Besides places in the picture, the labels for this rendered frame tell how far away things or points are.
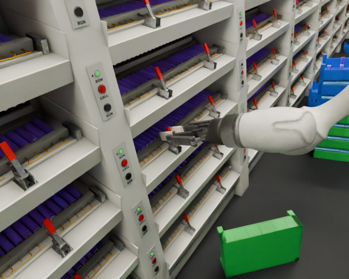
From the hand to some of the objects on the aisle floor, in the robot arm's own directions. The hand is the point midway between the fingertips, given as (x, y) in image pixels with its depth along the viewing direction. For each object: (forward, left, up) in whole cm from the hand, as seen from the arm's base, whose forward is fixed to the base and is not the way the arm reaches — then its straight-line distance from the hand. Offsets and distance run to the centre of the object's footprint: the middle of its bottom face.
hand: (171, 133), depth 86 cm
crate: (-26, 0, -61) cm, 67 cm away
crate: (-72, -82, -64) cm, 126 cm away
